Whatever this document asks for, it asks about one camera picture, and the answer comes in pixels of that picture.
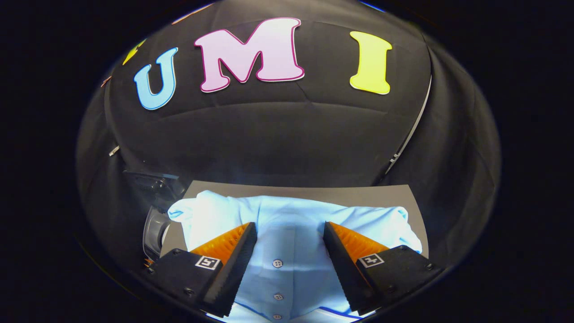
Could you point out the silver metal clip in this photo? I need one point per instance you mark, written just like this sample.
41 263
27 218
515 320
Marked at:
114 150

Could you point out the black backdrop cloth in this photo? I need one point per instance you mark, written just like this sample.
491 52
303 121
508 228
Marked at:
291 130

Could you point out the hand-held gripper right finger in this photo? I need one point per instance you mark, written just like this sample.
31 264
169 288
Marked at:
347 269

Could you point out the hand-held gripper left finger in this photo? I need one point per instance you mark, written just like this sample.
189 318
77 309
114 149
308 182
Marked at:
233 273

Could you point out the reddish metal clip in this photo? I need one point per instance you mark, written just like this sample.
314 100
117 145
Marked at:
106 81

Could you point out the light blue button shirt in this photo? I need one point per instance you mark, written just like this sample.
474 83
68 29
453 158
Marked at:
291 242

